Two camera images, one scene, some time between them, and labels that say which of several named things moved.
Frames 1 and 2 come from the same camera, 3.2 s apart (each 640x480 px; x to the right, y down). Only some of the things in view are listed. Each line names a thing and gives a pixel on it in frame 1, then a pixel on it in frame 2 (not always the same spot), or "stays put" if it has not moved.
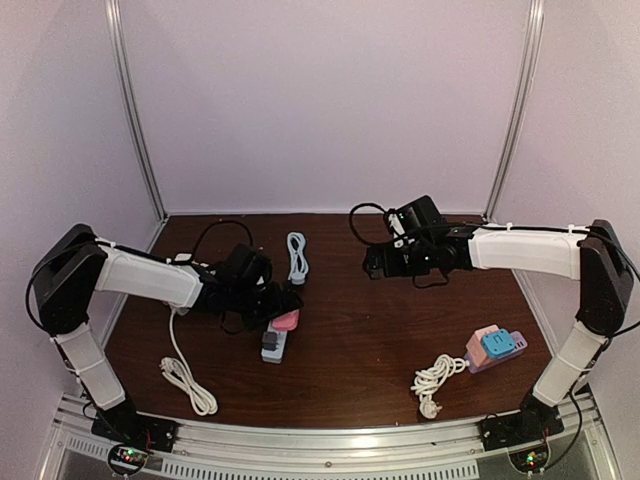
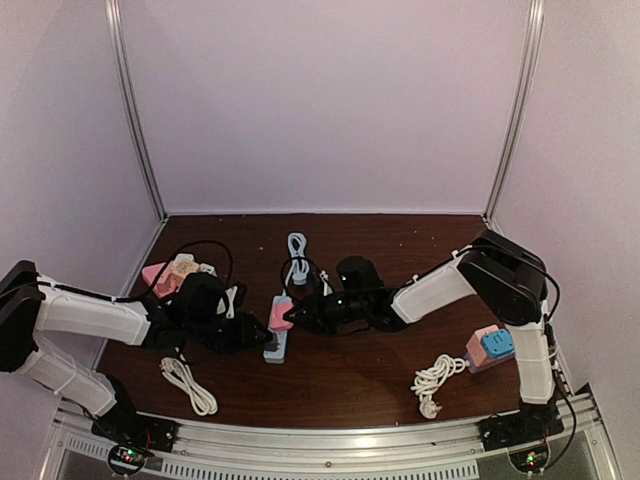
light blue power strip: (275, 356) stays put
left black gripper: (277, 306) -> (244, 336)
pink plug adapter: (287, 321) stays put
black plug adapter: (269, 340) stays put
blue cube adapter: (498, 343) stays put
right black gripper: (392, 270) -> (312, 317)
